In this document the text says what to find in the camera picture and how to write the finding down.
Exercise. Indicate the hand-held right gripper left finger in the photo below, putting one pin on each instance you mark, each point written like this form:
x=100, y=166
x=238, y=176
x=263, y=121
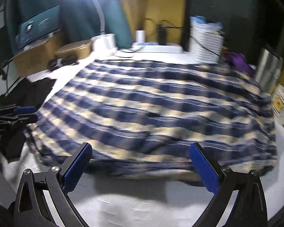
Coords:
x=75, y=167

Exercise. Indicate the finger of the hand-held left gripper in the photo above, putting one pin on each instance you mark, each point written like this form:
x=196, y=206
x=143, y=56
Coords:
x=23, y=110
x=14, y=120

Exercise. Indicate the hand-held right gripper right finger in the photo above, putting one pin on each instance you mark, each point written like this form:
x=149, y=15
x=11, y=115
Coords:
x=203, y=167

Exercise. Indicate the blue yellow plaid shirt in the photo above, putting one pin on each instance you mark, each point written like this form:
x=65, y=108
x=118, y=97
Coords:
x=144, y=113

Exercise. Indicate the black cloth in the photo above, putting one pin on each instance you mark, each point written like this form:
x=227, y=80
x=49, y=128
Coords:
x=26, y=94

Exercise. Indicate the brown cardboard box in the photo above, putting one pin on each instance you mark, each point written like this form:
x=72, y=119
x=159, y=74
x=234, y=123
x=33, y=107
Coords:
x=30, y=61

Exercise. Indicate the white textured tablecloth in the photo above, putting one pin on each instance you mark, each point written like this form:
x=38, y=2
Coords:
x=144, y=205

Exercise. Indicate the tablet with lit screen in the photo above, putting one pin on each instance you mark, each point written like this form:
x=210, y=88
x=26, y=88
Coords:
x=37, y=26

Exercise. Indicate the round bamboo lidded box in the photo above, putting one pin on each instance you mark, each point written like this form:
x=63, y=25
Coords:
x=73, y=50

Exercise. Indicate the cream cartoon mug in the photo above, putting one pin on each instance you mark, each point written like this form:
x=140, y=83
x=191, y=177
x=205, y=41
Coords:
x=282, y=106

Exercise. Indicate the white desk lamp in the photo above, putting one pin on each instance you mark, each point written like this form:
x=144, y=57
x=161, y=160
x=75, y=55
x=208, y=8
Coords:
x=104, y=43

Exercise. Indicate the teal curtain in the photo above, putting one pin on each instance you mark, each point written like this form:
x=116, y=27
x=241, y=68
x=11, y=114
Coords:
x=85, y=16

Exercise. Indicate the purple cloth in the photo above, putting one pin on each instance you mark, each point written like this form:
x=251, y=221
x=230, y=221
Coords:
x=239, y=61

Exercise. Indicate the stainless steel tumbler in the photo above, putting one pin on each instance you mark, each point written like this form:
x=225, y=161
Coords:
x=268, y=68

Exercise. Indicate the white perforated plastic basket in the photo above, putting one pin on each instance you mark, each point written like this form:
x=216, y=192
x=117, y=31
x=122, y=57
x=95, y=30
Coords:
x=206, y=47

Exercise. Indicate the white power strip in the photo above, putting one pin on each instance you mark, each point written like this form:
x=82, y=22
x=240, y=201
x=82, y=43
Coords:
x=163, y=49

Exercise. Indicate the white plug-in charger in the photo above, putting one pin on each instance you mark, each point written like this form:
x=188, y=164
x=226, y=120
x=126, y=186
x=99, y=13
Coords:
x=140, y=36

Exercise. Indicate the black plug-in charger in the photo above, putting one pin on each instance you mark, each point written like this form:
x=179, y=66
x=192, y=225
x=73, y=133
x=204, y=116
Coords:
x=162, y=35

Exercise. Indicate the blue plastic packet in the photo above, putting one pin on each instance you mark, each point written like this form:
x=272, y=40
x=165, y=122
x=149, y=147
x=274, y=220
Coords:
x=203, y=22

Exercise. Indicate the yellow curtain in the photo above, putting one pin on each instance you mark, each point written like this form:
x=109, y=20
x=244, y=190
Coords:
x=153, y=11

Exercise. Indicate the dark window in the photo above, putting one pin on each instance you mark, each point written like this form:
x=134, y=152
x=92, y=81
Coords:
x=232, y=4

